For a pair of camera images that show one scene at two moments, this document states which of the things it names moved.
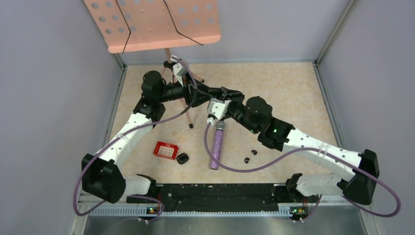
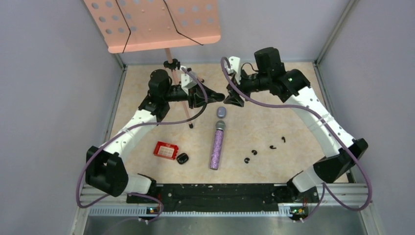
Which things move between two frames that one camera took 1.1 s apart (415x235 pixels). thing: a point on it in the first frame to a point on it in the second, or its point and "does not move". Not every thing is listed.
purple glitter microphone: x=218 y=144 does not move
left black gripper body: x=176 y=91 does not move
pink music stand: x=133 y=25 does not move
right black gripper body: x=238 y=111 to x=232 y=88
